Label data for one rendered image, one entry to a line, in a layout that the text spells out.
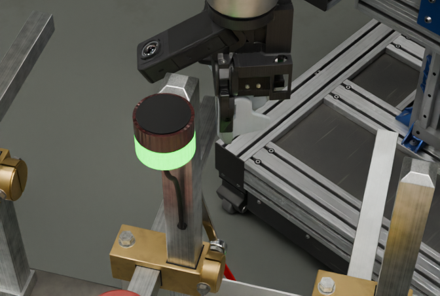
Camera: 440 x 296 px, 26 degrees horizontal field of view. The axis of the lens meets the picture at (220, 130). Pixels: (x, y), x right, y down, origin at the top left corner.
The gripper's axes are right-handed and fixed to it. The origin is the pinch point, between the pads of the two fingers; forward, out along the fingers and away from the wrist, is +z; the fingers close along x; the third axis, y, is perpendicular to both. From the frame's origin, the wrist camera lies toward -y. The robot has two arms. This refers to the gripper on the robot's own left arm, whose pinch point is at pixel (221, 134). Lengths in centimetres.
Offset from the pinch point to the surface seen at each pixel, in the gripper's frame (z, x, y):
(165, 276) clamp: 15.6, -8.5, -7.6
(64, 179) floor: 101, 82, -32
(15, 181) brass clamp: 5.1, -0.7, -24.6
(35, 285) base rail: 30.6, 2.0, -26.0
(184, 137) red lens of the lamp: -14.5, -13.6, -4.7
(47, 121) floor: 101, 103, -37
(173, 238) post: 8.4, -8.2, -6.3
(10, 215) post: 14.1, 1.4, -26.8
